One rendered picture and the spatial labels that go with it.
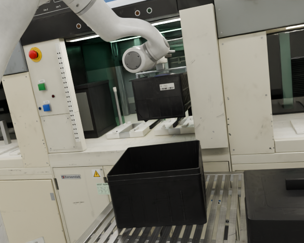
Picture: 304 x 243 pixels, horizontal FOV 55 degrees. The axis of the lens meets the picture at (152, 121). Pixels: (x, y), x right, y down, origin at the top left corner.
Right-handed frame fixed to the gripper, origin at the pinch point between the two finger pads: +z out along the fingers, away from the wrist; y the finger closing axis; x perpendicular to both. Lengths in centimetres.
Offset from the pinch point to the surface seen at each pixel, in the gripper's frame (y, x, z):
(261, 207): 37, -39, -58
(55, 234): -68, -84, -10
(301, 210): 45, -39, -59
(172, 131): -1.5, -36.2, 9.9
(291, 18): 51, 6, -10
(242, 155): 31, -43, -9
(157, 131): -9.2, -35.7, 9.9
